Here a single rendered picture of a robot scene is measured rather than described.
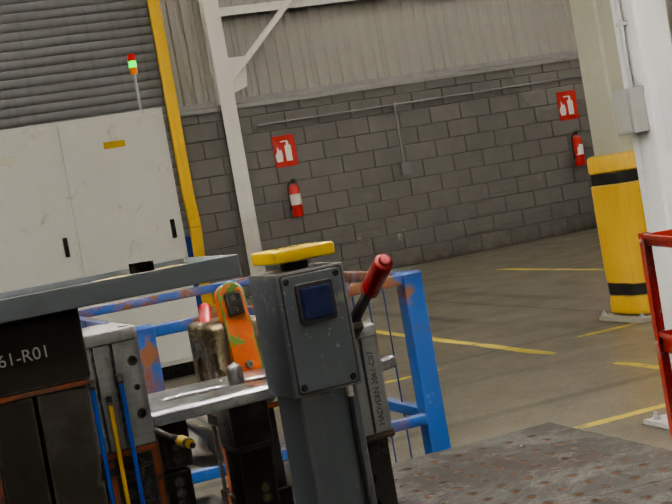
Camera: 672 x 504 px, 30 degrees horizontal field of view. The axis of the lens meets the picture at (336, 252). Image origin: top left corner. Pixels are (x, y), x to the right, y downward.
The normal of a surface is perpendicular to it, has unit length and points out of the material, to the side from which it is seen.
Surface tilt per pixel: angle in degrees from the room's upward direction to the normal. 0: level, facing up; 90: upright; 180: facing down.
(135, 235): 90
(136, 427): 90
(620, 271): 91
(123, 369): 90
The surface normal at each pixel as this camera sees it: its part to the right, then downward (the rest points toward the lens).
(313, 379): 0.41, -0.03
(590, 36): -0.92, 0.18
